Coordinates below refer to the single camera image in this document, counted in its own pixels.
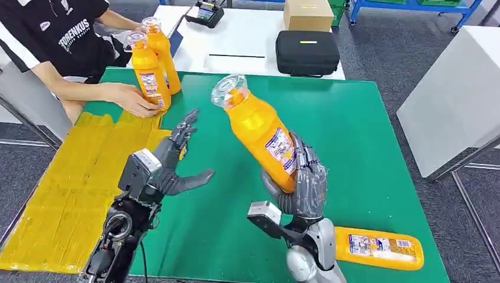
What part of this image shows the brown cardboard box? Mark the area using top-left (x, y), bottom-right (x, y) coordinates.
top-left (283, 0), bottom-right (335, 33)

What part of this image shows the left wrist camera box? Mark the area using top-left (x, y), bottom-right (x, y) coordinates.
top-left (118, 148), bottom-right (163, 200)

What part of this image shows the black handheld controller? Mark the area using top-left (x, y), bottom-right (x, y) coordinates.
top-left (184, 0), bottom-right (225, 29)

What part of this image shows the orange drink bottle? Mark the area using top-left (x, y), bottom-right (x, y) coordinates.
top-left (335, 226), bottom-right (425, 271)
top-left (210, 74), bottom-right (300, 194)
top-left (142, 17), bottom-right (182, 96)
top-left (124, 31), bottom-right (172, 113)

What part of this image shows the tablet with blue cover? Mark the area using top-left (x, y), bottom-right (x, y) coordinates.
top-left (166, 5), bottom-right (194, 58)

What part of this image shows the yellow sheet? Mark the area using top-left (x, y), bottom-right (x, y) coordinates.
top-left (0, 110), bottom-right (187, 274)

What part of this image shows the grey chair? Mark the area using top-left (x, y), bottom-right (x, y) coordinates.
top-left (0, 60), bottom-right (75, 151)

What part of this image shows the white table with metal legs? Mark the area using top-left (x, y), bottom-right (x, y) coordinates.
top-left (396, 25), bottom-right (500, 270)

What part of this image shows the blue metal cart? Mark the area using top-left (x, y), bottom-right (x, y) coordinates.
top-left (348, 0), bottom-right (485, 35)

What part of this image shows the person's right hand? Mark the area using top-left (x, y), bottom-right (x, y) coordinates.
top-left (111, 83), bottom-right (161, 119)

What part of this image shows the green crate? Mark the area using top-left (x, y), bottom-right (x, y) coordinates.
top-left (328, 0), bottom-right (350, 27)

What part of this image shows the green table mat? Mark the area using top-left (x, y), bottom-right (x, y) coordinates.
top-left (82, 67), bottom-right (450, 283)

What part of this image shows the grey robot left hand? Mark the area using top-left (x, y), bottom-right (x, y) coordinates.
top-left (150, 109), bottom-right (216, 198)

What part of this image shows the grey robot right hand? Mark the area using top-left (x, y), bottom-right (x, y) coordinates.
top-left (261, 130), bottom-right (328, 219)

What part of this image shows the black carrying case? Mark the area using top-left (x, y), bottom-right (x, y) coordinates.
top-left (275, 30), bottom-right (341, 78)

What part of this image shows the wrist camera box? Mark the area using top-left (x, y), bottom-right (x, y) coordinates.
top-left (246, 201), bottom-right (300, 242)
top-left (118, 148), bottom-right (163, 200)

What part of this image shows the long white table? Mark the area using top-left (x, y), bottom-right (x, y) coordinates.
top-left (113, 4), bottom-right (346, 81)

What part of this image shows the person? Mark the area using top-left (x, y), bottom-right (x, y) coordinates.
top-left (0, 0), bottom-right (161, 125)

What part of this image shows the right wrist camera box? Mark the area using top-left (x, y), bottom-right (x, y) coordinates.
top-left (246, 201), bottom-right (300, 242)

